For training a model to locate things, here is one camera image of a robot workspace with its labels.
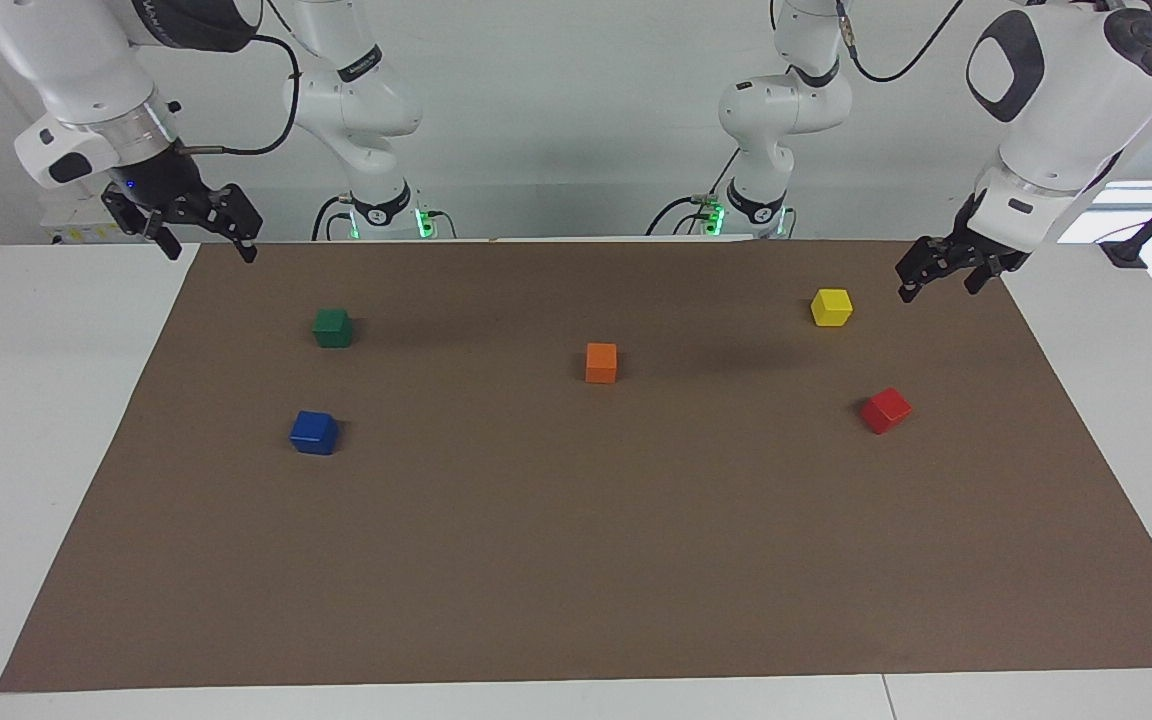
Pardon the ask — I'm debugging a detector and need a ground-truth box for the brown table mat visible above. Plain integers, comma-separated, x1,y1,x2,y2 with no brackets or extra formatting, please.
0,238,1152,693

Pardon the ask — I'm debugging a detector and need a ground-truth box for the green wooden block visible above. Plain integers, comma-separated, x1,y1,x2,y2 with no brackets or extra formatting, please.
313,308,354,349

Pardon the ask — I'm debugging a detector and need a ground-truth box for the white power box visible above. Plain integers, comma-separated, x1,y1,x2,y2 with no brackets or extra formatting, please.
41,195,152,247

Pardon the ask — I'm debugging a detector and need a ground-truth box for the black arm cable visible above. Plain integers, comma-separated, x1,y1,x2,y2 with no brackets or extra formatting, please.
834,0,967,84
176,35,302,157

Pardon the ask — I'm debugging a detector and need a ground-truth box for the black base cable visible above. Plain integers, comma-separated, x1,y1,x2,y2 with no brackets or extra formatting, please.
311,194,357,242
646,150,743,237

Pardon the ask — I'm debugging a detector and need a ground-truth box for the blue wooden block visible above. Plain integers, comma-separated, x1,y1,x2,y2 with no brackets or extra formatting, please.
289,410,340,457

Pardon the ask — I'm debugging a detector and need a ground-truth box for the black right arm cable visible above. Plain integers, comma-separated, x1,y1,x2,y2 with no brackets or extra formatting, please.
176,35,302,157

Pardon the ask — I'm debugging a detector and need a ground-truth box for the red wooden block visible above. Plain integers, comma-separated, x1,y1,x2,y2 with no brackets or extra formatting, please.
859,387,913,435

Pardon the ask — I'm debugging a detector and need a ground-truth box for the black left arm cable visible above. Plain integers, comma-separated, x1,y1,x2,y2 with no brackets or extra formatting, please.
834,0,967,84

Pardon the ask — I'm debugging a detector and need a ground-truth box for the yellow wooden block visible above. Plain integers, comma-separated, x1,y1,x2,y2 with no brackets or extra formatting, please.
811,288,854,328

